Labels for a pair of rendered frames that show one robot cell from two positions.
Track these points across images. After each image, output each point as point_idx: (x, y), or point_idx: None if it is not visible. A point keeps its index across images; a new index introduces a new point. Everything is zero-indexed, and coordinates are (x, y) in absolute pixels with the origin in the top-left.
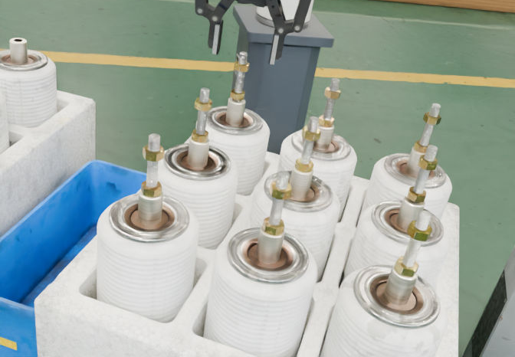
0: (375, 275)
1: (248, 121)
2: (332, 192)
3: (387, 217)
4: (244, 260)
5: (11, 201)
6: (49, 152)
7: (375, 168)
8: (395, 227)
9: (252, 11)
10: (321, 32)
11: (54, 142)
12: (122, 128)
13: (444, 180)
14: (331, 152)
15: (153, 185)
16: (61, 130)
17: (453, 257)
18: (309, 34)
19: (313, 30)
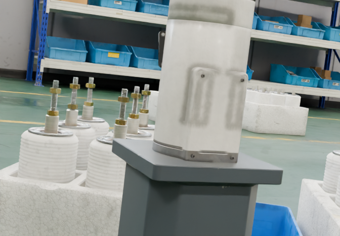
0: (94, 120)
1: None
2: (111, 132)
3: (81, 125)
4: (151, 125)
5: (312, 223)
6: (324, 223)
7: (78, 140)
8: (79, 124)
9: (246, 162)
10: (131, 142)
11: (326, 220)
12: None
13: (32, 127)
14: (111, 138)
15: None
16: (329, 217)
17: (18, 163)
18: (148, 141)
19: (143, 144)
